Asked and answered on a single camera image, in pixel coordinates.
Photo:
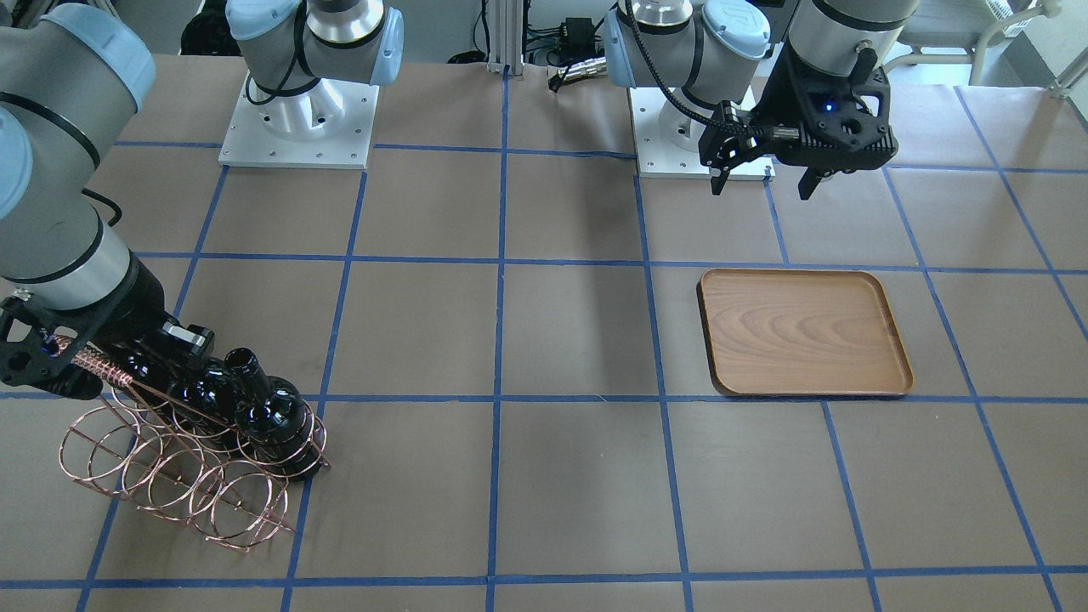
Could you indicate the wooden tray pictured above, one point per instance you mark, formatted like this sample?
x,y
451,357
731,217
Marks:
x,y
791,332

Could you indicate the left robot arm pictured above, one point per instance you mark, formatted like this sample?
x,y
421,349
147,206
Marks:
x,y
699,56

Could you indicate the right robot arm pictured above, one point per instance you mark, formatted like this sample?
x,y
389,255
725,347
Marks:
x,y
70,85

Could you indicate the copper wire wine basket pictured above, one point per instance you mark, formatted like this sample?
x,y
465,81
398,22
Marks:
x,y
135,447

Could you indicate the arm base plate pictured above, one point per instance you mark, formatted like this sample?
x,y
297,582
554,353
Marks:
x,y
328,127
666,141

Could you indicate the dark wine bottle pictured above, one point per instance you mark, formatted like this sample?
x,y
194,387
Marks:
x,y
281,431
208,400

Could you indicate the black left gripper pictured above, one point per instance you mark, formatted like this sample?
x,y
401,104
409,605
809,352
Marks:
x,y
780,102

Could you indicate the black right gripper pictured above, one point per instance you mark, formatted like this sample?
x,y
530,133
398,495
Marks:
x,y
138,308

